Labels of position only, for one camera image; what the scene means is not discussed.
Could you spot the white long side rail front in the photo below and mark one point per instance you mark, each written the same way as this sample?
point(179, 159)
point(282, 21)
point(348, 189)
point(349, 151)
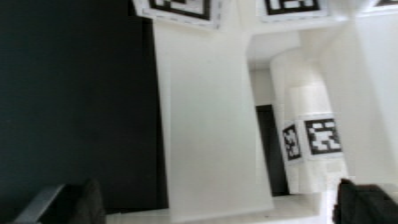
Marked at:
point(218, 179)

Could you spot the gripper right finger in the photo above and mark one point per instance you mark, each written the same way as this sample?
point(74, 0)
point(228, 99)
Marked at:
point(365, 205)

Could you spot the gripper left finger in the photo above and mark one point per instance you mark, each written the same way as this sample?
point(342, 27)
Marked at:
point(67, 204)

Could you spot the white chair leg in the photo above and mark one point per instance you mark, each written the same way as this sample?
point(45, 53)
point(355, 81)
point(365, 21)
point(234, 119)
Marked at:
point(307, 123)

